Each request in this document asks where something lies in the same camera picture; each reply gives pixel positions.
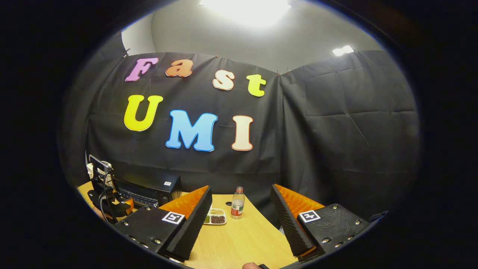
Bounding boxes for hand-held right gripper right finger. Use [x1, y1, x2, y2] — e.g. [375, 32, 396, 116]
[271, 184, 371, 262]

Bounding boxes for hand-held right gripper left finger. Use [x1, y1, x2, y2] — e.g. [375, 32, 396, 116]
[112, 186, 212, 262]

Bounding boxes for clear bottle with red label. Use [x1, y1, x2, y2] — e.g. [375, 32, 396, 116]
[230, 186, 245, 220]

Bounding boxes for white toaster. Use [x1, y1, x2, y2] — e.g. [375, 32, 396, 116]
[87, 161, 113, 187]

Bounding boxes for white divided bean dish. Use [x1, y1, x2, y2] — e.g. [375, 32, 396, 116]
[204, 207, 227, 226]

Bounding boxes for black electric oven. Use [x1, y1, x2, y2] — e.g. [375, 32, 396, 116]
[112, 175, 182, 208]

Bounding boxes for large ceiling light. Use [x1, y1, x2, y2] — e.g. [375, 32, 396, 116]
[200, 0, 292, 27]

